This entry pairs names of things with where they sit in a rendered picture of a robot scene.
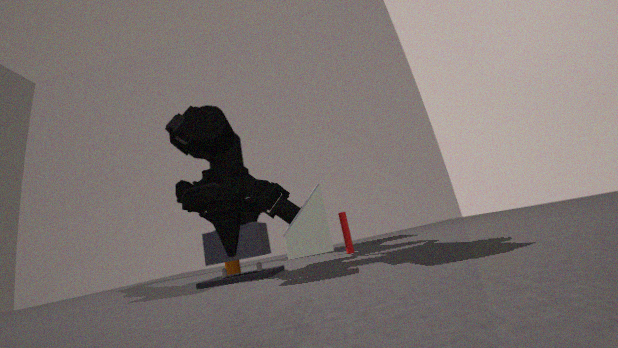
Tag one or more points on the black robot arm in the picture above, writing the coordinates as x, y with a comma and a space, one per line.
205, 133

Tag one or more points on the red peg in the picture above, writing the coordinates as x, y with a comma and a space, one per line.
346, 232

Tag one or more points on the orange cylinder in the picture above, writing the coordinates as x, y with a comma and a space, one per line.
233, 267

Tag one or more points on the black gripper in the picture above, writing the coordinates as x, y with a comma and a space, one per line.
225, 195

